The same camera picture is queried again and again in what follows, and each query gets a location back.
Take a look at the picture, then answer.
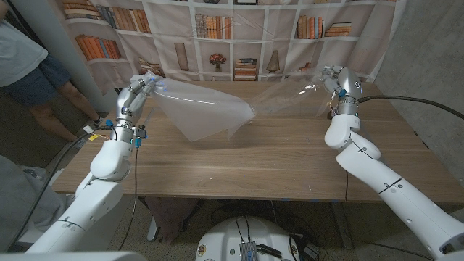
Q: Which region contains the printed bookshelf backdrop cloth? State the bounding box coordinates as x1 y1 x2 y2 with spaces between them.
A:
54 0 409 96

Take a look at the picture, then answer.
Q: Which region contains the grey finned electronics module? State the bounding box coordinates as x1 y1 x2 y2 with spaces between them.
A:
239 241 257 261

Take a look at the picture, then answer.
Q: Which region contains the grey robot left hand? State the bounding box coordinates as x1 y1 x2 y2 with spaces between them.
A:
115 75 167 126

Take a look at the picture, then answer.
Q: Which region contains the person in grey trousers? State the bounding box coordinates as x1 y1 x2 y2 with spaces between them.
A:
0 155 75 251

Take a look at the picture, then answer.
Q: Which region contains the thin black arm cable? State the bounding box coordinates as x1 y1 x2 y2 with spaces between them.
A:
117 146 141 252
342 170 434 261

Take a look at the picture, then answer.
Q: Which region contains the black connector on torso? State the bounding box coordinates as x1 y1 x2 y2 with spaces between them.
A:
256 244 283 260

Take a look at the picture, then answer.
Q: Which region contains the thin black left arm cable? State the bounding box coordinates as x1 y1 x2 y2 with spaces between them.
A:
117 146 141 252

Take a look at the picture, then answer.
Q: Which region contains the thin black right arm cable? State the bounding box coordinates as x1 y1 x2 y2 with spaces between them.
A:
342 170 434 261

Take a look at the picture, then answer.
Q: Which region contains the white table leg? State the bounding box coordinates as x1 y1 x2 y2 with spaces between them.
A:
146 216 161 243

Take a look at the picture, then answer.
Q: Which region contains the white robot torso base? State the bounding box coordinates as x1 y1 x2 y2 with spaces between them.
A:
195 216 301 261

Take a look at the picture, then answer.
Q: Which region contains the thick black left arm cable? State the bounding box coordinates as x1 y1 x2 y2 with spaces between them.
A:
7 125 113 253

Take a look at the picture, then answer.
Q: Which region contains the grey table leg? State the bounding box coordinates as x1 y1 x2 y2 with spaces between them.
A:
330 201 353 250

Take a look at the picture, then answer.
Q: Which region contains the black power adapter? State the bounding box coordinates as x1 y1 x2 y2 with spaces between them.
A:
303 242 320 260

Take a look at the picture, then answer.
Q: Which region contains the person in white shirt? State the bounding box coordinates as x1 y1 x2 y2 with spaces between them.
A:
0 3 106 142

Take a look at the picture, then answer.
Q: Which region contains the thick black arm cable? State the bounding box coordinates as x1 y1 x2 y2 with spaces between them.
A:
7 125 113 253
357 94 464 120

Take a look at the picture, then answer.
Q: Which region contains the clear plastic bag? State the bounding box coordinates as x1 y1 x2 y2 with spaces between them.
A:
143 72 257 142

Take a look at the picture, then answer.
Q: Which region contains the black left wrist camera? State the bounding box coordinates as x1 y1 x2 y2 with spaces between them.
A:
133 125 149 148

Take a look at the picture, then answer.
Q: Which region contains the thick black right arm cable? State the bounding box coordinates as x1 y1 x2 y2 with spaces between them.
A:
357 94 464 120

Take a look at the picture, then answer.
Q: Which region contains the transparent window cling sheet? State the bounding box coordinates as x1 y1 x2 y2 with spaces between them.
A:
248 68 336 119

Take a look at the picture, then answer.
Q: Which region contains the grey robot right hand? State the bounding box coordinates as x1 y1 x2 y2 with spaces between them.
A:
320 65 363 102

